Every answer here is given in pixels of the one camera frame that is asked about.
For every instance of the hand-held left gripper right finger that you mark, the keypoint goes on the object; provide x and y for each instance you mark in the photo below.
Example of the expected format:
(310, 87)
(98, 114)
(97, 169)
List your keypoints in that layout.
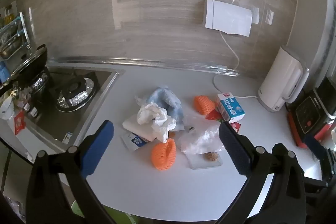
(233, 148)

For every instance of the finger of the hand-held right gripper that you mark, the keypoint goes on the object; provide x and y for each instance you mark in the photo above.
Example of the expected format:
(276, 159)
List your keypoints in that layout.
(315, 144)

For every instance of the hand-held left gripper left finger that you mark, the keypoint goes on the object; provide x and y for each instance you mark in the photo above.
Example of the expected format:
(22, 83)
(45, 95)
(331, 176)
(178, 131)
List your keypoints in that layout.
(97, 150)

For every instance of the large brown food scrap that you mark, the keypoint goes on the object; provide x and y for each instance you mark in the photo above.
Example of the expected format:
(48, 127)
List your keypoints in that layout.
(211, 156)

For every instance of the clear plastic bag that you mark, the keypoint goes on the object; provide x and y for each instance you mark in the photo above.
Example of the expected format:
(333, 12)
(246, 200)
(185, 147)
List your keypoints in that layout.
(199, 137)

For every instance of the red snack wrapper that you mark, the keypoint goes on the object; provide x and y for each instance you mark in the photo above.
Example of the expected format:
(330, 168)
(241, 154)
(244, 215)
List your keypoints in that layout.
(214, 116)

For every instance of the blue white milk pouch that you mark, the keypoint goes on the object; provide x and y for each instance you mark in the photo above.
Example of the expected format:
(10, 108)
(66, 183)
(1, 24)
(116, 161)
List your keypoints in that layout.
(134, 141)

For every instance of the blue white milk carton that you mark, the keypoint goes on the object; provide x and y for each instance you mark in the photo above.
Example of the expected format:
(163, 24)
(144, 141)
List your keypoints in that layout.
(231, 108)

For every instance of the clear plastic tray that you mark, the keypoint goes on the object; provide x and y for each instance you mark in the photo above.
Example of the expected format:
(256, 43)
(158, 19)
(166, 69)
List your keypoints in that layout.
(195, 162)

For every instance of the orange foam fruit net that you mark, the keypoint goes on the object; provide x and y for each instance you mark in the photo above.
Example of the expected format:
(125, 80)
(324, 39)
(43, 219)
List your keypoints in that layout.
(203, 104)
(162, 155)

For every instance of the white tissue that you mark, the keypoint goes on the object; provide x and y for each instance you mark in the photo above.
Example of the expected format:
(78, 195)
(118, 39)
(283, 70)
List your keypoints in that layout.
(155, 116)

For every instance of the green perforated plastic basket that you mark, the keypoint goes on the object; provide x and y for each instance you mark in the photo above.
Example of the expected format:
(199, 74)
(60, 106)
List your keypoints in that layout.
(118, 217)

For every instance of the light blue fluffy cloth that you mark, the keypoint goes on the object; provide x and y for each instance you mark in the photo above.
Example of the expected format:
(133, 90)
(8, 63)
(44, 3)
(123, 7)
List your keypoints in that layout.
(168, 100)

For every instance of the red black blender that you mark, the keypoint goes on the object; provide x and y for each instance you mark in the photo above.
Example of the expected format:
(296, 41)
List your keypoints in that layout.
(304, 111)

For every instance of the foil-lined stove burner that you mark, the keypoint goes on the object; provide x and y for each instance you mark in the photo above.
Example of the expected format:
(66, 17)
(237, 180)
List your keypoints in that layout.
(74, 94)
(40, 85)

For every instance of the black gas stove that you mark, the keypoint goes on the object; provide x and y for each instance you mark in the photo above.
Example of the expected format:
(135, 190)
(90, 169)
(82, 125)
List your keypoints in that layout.
(105, 79)

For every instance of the white electric kettle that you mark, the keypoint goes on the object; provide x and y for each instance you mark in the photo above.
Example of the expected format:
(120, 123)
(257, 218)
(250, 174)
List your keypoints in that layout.
(278, 77)

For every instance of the red paper packet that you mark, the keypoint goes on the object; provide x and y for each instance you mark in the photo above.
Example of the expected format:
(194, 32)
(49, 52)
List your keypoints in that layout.
(19, 123)

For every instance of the black wok with lid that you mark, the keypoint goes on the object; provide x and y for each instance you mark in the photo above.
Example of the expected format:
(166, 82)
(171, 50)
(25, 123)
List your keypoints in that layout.
(31, 64)

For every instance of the blue box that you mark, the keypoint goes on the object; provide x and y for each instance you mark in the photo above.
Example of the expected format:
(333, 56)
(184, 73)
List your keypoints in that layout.
(4, 71)

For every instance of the metal bowl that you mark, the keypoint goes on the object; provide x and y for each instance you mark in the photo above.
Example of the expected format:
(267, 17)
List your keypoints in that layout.
(10, 50)

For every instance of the yellow oil bottle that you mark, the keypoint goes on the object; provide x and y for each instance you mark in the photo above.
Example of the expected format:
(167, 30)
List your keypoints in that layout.
(9, 14)

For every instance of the white wall socket box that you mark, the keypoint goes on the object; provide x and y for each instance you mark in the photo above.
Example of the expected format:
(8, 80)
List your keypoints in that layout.
(225, 16)

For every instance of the wall-mounted kitchen rack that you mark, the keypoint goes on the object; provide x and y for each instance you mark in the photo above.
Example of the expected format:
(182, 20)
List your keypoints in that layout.
(13, 37)

